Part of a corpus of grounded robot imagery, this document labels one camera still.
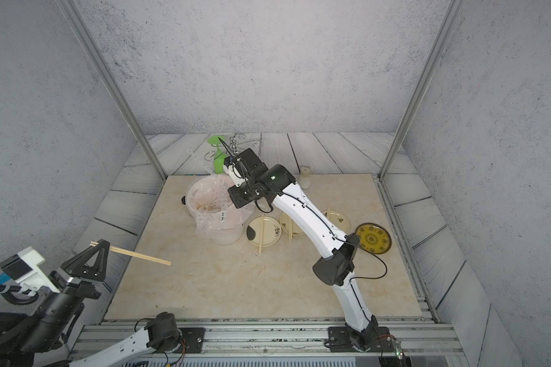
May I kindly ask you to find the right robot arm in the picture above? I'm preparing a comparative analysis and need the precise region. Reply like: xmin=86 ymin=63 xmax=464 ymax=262
xmin=223 ymin=148 xmax=380 ymax=352

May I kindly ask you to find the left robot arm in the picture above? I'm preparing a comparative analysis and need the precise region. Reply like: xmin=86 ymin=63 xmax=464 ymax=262
xmin=0 ymin=239 xmax=187 ymax=366

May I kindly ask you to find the cream plate with dark patch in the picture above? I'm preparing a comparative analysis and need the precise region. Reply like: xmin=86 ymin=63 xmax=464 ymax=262
xmin=246 ymin=216 xmax=283 ymax=248

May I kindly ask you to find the chrome cup holder stand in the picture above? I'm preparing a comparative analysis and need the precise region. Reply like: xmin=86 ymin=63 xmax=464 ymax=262
xmin=204 ymin=133 xmax=263 ymax=161

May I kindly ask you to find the cream plate with characters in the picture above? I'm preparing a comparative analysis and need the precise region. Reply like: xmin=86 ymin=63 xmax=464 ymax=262
xmin=279 ymin=213 xmax=305 ymax=237
xmin=322 ymin=209 xmax=351 ymax=233

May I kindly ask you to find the white shaker bottle beige cap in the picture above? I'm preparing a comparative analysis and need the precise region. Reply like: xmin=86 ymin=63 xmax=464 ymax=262
xmin=298 ymin=166 xmax=312 ymax=191

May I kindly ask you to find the yellow plate brown rim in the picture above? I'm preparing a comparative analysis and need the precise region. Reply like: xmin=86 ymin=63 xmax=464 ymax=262
xmin=355 ymin=223 xmax=393 ymax=255

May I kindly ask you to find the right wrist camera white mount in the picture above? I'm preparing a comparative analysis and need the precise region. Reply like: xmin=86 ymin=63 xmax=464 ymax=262
xmin=223 ymin=158 xmax=246 ymax=187

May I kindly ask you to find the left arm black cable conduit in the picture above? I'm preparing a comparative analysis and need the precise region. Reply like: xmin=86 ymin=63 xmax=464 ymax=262
xmin=0 ymin=284 xmax=40 ymax=307

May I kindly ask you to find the left aluminium frame post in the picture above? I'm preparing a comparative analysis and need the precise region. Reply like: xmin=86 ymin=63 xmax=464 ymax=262
xmin=56 ymin=0 xmax=168 ymax=183

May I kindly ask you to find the aluminium frame post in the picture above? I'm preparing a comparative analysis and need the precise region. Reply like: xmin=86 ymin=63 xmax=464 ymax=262
xmin=56 ymin=0 xmax=168 ymax=183
xmin=378 ymin=0 xmax=465 ymax=181

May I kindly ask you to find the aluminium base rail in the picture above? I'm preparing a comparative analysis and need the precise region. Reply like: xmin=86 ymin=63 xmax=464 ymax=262
xmin=68 ymin=317 xmax=465 ymax=367

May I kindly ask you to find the right aluminium frame post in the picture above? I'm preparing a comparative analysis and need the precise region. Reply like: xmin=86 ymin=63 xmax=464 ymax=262
xmin=378 ymin=0 xmax=465 ymax=181

